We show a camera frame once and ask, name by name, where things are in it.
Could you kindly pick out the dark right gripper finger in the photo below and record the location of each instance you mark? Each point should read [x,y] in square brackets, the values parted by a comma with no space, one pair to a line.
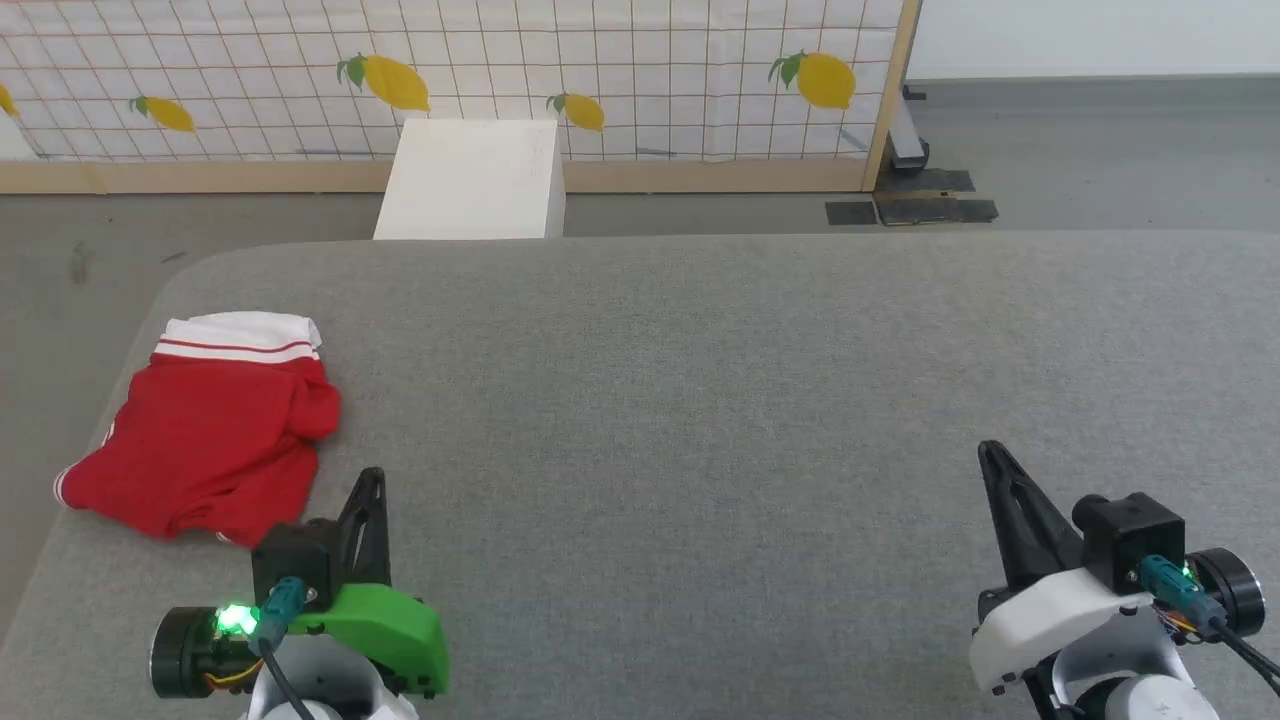
[1035,545]

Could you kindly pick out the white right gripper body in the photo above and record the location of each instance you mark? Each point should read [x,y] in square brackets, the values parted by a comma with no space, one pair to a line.
[1050,620]

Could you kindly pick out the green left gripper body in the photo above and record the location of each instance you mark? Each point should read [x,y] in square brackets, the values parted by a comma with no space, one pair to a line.
[390,625]

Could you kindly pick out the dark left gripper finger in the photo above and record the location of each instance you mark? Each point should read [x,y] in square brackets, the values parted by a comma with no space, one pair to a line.
[378,560]

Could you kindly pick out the red and white jersey shirt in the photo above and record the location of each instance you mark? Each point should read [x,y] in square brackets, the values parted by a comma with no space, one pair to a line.
[215,440]

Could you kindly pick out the grey fabric sofa seat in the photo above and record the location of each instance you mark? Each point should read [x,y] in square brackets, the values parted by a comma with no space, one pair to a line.
[700,420]

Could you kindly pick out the large black floor mat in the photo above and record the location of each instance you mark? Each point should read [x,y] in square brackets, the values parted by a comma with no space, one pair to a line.
[935,205]

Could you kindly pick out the small black floor mat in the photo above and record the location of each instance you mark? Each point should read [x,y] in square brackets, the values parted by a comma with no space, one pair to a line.
[851,213]

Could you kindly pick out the white box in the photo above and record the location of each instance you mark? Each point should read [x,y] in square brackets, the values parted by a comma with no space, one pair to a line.
[470,180]

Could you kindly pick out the grey metal partition foot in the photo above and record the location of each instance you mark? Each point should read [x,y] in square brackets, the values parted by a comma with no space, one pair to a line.
[907,135]

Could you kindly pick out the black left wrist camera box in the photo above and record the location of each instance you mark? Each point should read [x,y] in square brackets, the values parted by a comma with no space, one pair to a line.
[295,565]

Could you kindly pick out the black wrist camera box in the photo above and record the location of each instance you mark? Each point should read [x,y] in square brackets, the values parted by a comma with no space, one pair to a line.
[295,565]
[1135,535]

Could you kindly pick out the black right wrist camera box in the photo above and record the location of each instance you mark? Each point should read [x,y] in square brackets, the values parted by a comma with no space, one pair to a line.
[1135,535]

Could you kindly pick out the lemon print wood frame partition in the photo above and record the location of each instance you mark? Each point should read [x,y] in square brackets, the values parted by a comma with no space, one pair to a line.
[600,60]

